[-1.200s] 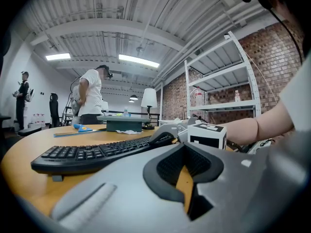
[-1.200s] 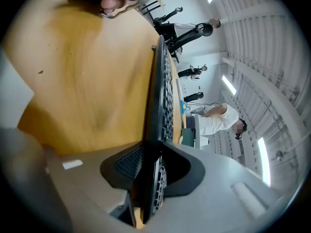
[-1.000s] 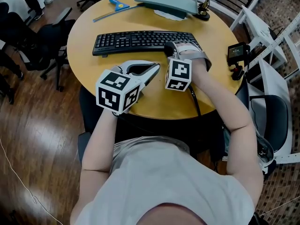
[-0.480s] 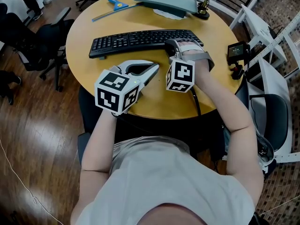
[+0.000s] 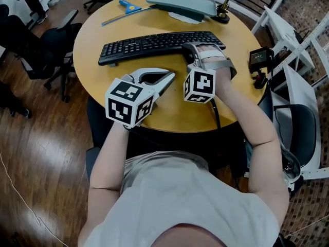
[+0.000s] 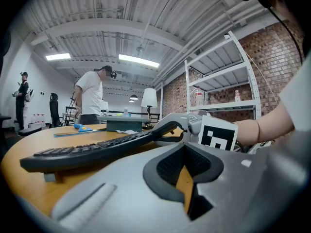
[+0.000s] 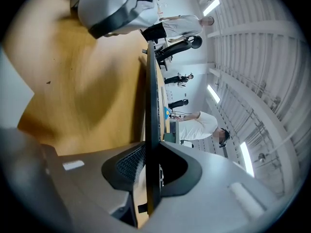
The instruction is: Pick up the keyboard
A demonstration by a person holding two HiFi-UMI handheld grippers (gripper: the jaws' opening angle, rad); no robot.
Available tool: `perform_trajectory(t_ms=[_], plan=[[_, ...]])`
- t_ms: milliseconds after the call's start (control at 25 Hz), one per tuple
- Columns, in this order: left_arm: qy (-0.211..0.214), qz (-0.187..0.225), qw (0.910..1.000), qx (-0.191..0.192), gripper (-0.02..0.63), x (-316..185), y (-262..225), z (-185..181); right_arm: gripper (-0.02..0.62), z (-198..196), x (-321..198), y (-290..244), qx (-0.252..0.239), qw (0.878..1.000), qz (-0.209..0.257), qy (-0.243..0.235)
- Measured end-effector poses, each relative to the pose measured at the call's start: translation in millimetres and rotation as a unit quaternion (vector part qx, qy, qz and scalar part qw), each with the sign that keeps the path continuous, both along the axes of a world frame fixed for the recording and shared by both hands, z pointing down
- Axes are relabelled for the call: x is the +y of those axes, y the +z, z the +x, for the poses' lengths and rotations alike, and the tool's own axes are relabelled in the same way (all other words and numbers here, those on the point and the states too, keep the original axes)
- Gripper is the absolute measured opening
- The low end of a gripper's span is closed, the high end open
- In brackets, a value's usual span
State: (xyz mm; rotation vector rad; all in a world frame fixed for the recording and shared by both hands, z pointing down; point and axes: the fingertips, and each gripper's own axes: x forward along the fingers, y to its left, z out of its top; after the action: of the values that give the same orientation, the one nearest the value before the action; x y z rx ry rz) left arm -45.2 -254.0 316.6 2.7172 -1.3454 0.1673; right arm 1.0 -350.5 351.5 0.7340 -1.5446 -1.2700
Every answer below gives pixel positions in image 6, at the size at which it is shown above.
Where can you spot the table lamp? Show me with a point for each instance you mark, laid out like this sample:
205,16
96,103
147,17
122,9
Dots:
148,97

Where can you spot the small clear plastic bottle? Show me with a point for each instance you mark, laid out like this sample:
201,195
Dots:
126,112

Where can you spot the grey-green monitor riser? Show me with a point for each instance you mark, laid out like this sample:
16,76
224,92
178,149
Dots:
124,124

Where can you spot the crumpled white paper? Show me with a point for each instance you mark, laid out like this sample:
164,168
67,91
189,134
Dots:
126,131

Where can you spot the black office chair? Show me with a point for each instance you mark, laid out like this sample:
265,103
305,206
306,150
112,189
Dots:
54,105
29,131

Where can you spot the black computer keyboard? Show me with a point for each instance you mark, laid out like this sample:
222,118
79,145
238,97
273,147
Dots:
85,152

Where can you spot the small red label bottle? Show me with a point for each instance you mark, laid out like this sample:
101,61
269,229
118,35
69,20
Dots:
237,96

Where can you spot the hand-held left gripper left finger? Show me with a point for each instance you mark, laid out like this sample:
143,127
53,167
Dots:
121,190

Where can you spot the pack of water bottles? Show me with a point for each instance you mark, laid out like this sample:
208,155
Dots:
38,120

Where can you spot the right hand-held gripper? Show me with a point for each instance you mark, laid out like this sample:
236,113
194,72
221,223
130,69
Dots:
218,135

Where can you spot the person's right forearm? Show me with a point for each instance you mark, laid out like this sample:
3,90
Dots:
267,127

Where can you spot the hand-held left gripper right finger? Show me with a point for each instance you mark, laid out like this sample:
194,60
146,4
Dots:
243,190

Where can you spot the large clear water bottle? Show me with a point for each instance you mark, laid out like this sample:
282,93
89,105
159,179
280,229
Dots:
199,97

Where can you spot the ceiling light panel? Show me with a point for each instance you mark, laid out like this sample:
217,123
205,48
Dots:
138,60
57,56

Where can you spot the blue plastic scraper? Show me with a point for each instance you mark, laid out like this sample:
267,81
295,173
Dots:
82,128

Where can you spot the white metal shelf rack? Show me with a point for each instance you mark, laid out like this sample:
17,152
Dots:
218,107

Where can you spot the person's white shirt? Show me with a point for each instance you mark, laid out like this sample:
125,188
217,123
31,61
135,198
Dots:
298,98

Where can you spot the long thin ruler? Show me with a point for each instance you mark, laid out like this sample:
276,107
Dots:
65,134

